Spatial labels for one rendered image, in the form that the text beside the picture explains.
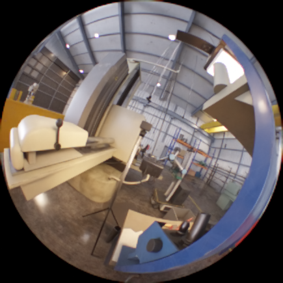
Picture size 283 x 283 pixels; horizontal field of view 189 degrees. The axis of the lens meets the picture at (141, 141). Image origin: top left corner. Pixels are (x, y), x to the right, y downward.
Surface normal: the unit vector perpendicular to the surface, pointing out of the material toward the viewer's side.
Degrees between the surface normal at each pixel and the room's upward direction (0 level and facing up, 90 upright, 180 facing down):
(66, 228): 0
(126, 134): 90
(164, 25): 169
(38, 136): 90
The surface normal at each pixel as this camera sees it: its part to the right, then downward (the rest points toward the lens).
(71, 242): 0.41, -0.91
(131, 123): -0.03, 0.01
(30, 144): 0.91, 0.41
